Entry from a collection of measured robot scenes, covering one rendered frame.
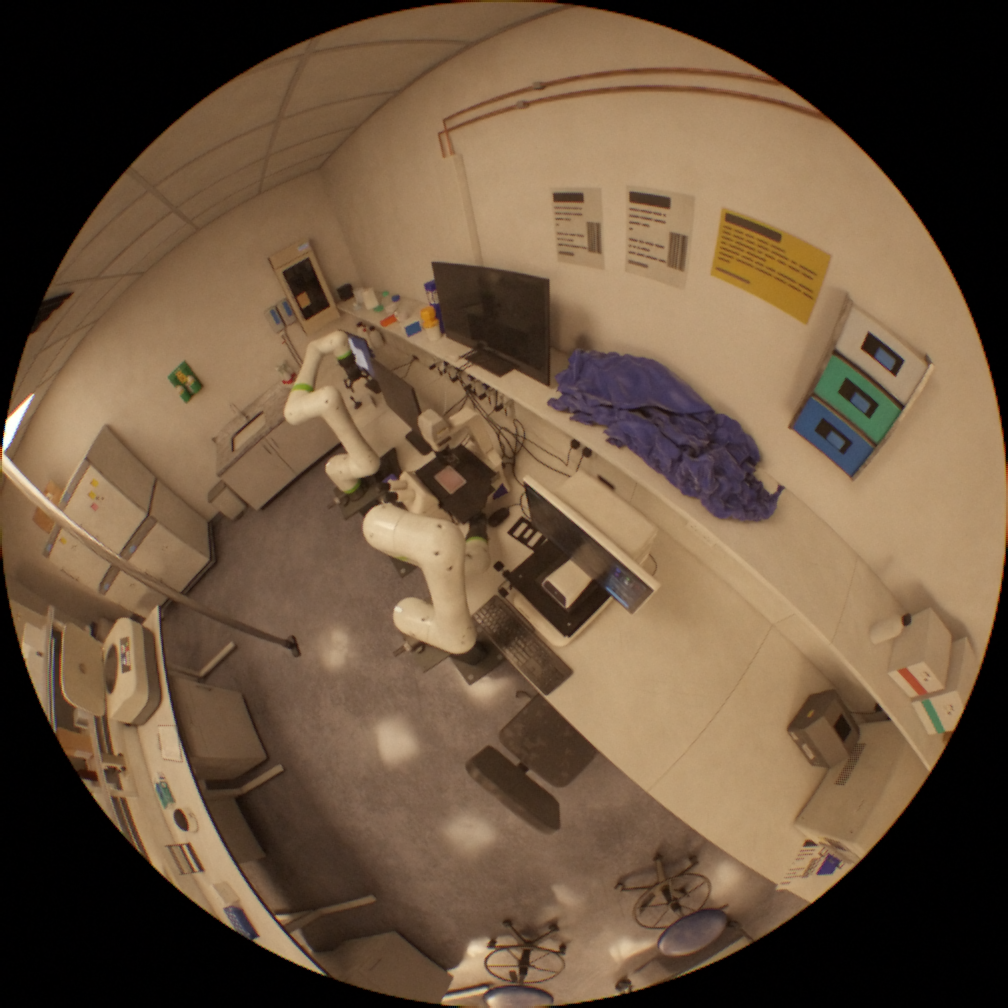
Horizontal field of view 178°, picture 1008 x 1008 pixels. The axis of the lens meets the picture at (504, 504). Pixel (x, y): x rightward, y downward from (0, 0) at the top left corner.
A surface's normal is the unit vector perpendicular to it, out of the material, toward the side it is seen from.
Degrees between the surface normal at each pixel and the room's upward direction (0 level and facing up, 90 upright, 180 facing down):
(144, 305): 90
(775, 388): 90
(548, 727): 0
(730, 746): 0
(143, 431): 90
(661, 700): 0
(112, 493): 90
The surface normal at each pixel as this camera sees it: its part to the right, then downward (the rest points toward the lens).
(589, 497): -0.14, -0.54
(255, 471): 0.65, 0.58
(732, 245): -0.75, 0.60
